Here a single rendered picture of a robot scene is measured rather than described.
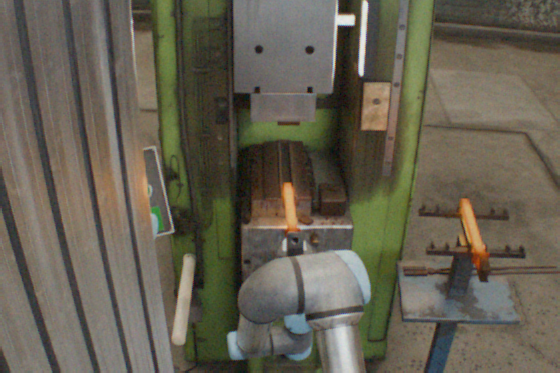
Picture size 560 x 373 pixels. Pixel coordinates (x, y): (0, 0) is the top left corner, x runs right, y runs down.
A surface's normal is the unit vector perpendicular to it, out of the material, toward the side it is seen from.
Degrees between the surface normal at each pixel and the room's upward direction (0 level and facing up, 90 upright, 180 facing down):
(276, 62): 90
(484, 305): 0
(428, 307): 0
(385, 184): 90
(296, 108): 90
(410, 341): 0
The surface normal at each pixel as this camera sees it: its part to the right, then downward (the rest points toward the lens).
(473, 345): 0.01, -0.87
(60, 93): 0.94, 0.18
